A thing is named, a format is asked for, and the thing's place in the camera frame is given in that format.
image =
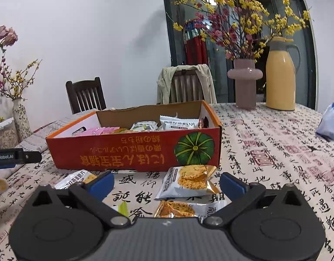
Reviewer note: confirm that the pink rose bouquet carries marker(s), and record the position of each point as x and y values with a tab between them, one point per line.
7	35

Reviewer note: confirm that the orange cardboard box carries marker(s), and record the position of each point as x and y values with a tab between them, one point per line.
129	149

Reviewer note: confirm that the cracker packet with gold end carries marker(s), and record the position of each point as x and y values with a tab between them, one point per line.
183	182

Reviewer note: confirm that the dark framed glass door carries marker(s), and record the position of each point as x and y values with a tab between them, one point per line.
310	81

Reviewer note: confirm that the pink snack packet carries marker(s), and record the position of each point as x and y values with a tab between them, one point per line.
109	130
85	132

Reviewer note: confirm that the yellow and red blossom branches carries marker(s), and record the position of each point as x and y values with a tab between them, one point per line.
237	19

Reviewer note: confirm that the yellow thermos jug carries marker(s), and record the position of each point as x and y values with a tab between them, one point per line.
280	81

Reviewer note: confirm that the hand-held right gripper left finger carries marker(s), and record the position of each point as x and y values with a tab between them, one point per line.
101	184

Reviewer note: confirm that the hanging red blue garment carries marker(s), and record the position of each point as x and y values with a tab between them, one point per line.
194	51

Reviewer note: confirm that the floral ceramic vase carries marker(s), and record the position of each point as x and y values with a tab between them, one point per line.
21	122

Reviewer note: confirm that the white cracker packet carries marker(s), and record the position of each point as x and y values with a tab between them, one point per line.
74	180

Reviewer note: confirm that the orange cracker packet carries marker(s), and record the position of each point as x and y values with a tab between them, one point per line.
178	209

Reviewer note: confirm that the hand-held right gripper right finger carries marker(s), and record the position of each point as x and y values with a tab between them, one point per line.
232	186

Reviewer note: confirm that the person's left hand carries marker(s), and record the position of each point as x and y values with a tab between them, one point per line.
0	186

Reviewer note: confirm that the dark wooden chair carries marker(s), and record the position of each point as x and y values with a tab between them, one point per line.
85	95

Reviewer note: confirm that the white and green packet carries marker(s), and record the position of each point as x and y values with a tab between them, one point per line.
144	126

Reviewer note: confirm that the brown slatted wooden chair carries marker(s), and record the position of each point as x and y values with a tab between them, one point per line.
186	87

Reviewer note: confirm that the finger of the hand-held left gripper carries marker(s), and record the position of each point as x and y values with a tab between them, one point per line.
32	157

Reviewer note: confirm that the white grey snack packet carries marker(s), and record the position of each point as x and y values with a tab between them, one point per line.
178	123

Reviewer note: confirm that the chair with beige jacket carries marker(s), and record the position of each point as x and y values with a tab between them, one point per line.
167	87

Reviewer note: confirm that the plain orange packet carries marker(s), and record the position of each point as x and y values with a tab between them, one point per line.
123	131

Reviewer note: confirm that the blue white plastic bag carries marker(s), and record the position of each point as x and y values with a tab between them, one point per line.
330	125

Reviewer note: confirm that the yellow blossom twigs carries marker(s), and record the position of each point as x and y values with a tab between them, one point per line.
16	84

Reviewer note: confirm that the green snack packet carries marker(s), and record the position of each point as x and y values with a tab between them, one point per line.
124	209

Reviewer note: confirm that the small gold brown packet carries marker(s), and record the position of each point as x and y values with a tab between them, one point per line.
203	122

